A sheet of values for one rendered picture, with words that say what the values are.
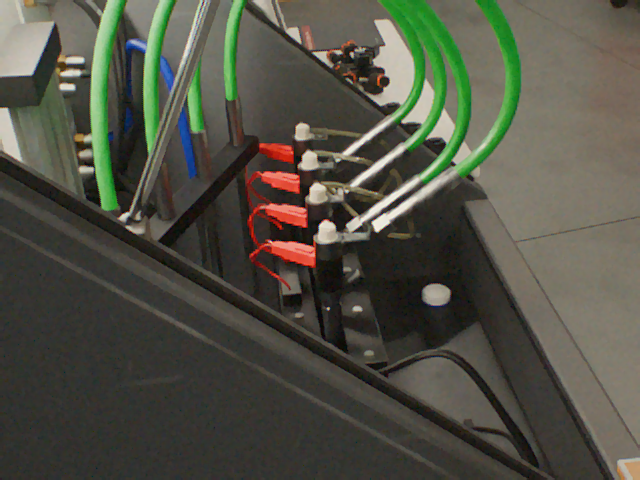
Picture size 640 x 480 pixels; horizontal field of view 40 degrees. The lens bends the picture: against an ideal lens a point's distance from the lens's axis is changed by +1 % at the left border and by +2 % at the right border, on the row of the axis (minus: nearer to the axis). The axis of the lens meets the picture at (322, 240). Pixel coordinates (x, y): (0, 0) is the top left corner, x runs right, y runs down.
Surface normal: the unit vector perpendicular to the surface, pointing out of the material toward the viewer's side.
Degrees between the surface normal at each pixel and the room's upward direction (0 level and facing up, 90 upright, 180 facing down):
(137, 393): 90
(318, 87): 90
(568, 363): 0
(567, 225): 0
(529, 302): 0
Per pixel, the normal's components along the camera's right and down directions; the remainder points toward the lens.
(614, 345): -0.05, -0.85
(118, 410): 0.12, 0.51
